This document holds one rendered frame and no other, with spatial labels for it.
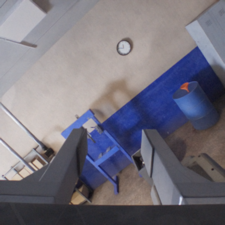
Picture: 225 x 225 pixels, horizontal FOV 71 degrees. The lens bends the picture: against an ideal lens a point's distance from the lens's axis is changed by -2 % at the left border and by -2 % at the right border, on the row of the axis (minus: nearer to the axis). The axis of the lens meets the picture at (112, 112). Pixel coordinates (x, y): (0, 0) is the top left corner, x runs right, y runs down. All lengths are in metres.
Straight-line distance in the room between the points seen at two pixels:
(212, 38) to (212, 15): 0.40
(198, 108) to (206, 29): 1.50
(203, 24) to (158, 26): 0.89
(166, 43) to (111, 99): 1.75
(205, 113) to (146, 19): 2.31
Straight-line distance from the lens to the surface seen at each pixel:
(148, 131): 0.16
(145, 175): 3.03
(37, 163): 4.39
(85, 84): 3.81
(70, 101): 3.95
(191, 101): 3.46
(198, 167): 1.21
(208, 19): 3.82
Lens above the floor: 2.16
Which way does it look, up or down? 12 degrees down
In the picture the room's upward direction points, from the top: 41 degrees counter-clockwise
